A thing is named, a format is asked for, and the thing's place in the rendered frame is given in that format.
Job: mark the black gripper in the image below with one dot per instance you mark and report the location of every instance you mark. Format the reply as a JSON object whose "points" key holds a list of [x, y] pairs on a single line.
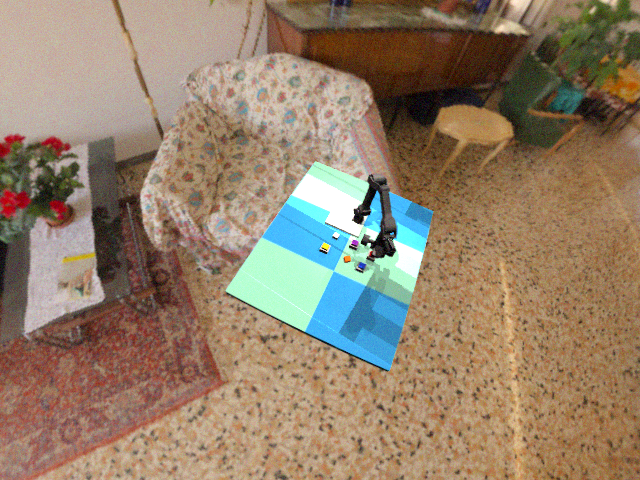
{"points": [[366, 239]]}

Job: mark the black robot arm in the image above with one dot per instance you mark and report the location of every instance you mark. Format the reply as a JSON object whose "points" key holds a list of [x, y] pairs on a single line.
{"points": [[387, 223]]}

